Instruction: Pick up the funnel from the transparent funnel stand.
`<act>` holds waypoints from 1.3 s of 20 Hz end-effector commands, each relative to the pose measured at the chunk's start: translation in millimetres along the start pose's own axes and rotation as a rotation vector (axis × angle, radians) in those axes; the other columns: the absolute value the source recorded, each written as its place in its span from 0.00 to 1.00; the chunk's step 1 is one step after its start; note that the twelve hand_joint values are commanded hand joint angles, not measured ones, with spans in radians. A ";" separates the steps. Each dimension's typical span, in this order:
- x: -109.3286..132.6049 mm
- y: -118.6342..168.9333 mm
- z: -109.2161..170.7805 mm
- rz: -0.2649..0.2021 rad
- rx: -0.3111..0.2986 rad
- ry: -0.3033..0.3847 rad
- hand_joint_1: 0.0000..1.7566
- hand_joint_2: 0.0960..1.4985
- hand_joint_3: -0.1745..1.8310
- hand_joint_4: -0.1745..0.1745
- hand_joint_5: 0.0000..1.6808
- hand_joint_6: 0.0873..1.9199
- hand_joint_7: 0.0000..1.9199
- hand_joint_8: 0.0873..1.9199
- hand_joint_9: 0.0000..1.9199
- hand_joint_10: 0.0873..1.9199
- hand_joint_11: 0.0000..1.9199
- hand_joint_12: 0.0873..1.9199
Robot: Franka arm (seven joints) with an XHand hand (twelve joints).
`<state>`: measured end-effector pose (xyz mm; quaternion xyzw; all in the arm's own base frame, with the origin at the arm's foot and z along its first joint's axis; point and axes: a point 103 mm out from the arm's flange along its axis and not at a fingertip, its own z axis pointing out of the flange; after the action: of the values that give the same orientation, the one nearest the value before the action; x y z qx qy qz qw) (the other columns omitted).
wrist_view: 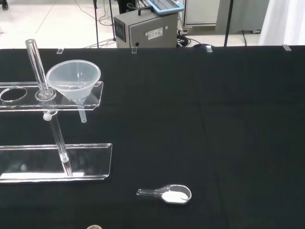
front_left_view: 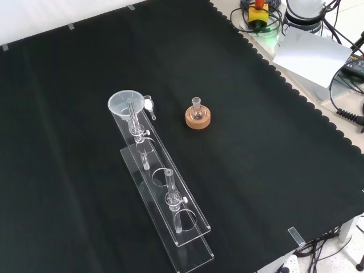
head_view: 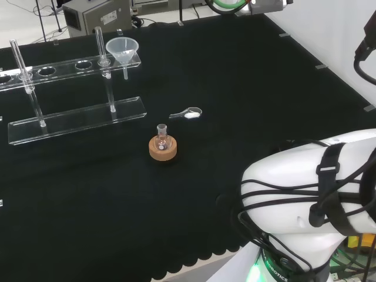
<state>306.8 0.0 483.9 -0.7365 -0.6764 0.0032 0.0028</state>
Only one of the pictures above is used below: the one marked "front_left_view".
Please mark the clear plastic funnel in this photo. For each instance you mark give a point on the clear plastic funnel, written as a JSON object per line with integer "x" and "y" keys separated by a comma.
{"x": 122, "y": 103}

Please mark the glass weighing funnel with powder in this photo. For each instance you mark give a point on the glass weighing funnel with powder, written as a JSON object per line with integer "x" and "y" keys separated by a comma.
{"x": 148, "y": 104}

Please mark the clear acrylic funnel stand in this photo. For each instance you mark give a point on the clear acrylic funnel stand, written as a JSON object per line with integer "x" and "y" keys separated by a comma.
{"x": 159, "y": 196}

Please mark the small round-bottom glass flask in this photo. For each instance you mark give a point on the small round-bottom glass flask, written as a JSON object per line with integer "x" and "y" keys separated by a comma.
{"x": 198, "y": 112}

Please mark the black bench cloth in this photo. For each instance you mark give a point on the black bench cloth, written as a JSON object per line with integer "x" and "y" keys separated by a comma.
{"x": 256, "y": 170}

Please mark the yellow stop button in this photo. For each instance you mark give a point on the yellow stop button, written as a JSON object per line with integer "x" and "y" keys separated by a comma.
{"x": 258, "y": 14}

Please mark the pale board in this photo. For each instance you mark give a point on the pale board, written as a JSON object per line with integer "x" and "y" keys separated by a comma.
{"x": 310, "y": 57}

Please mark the white power strip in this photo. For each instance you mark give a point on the white power strip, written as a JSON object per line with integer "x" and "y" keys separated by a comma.
{"x": 288, "y": 265}

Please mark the black power adapter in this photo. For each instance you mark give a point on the black power adapter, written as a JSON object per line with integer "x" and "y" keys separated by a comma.
{"x": 354, "y": 65}

